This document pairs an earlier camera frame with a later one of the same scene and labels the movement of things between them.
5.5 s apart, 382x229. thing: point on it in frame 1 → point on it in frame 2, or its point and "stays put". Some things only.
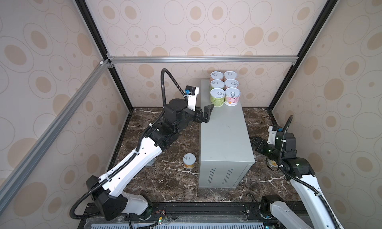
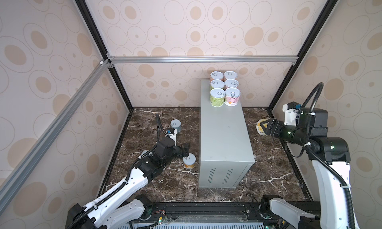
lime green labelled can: (217, 97) stays put
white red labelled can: (231, 83) stays put
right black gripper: (263, 144) → (278, 125)
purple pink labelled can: (232, 95) stays put
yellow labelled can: (272, 163) → (259, 129)
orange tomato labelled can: (230, 74) stays put
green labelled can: (217, 83) stays put
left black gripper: (205, 116) → (180, 153)
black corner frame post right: (321, 20) stays put
